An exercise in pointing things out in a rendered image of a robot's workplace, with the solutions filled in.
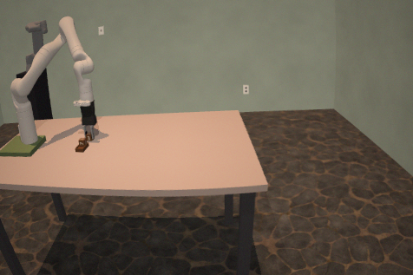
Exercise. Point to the brown rectangular tray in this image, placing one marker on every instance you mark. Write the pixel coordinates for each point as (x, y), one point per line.
(81, 149)

